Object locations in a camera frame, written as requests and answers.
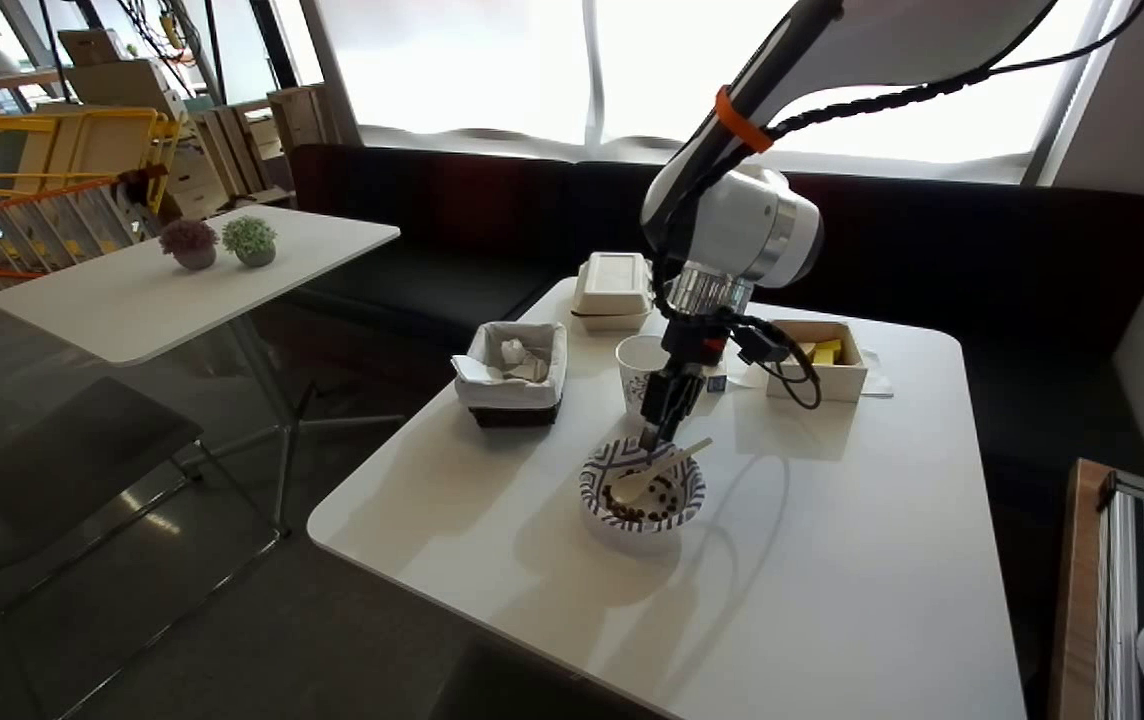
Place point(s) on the wooden crates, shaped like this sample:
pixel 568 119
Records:
pixel 238 146

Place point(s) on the dark coffee beans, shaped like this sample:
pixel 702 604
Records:
pixel 636 498

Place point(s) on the black sofa bench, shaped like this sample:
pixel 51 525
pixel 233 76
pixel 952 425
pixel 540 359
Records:
pixel 996 267

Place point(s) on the yellow flat block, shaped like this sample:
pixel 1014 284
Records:
pixel 828 353

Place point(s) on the white foam clamshell container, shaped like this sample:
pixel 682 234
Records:
pixel 614 282

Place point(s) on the green round ornament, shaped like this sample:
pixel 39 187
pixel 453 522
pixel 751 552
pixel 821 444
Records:
pixel 250 241

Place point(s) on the window frame post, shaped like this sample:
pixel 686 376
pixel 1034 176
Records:
pixel 594 66

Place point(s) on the yellow metal rack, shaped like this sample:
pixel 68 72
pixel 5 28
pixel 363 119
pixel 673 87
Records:
pixel 64 134

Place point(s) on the white packet with blue square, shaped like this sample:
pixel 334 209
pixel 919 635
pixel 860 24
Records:
pixel 717 387

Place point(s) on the white side table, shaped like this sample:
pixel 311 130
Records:
pixel 174 302

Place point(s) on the blue patterned paper bowl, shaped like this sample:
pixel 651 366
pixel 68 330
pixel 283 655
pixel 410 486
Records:
pixel 636 525

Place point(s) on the orange railing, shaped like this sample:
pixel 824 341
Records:
pixel 12 234

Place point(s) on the black chair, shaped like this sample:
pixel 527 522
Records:
pixel 64 454

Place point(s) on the patterned paper coffee cup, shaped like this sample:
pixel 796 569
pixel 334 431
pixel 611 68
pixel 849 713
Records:
pixel 636 371

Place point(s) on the white open box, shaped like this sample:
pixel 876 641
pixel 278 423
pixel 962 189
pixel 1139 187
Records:
pixel 838 387

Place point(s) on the wooden frame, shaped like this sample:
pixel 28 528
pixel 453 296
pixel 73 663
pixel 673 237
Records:
pixel 1081 600

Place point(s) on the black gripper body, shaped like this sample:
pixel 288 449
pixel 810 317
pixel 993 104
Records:
pixel 689 361

